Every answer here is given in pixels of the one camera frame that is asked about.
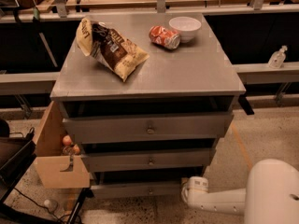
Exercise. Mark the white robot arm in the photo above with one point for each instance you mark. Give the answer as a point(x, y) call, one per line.
point(271, 195)

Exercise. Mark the red apple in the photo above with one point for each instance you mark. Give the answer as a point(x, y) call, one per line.
point(67, 141)
point(76, 149)

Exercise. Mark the white bowl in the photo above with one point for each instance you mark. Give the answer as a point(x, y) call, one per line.
point(186, 27)

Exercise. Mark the orange soda can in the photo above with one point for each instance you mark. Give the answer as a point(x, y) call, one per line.
point(164, 37)

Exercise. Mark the grey drawer cabinet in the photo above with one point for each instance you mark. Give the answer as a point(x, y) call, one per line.
point(195, 78)

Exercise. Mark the wooden side box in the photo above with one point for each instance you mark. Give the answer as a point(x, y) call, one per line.
point(56, 170)

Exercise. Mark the grey top drawer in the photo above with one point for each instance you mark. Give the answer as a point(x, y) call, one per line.
point(133, 128)

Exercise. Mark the grey middle drawer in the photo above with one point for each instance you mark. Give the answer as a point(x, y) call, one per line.
point(145, 160)

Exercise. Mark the grey bottom drawer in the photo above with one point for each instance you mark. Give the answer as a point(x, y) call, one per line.
point(137, 183)

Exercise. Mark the clear sanitizer bottle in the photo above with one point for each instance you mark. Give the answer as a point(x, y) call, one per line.
point(277, 58)

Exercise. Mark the grey drawer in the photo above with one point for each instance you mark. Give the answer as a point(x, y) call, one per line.
point(133, 128)
point(145, 160)
point(137, 183)

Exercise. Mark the yellow brown chip bag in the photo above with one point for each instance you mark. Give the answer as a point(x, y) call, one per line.
point(109, 47)

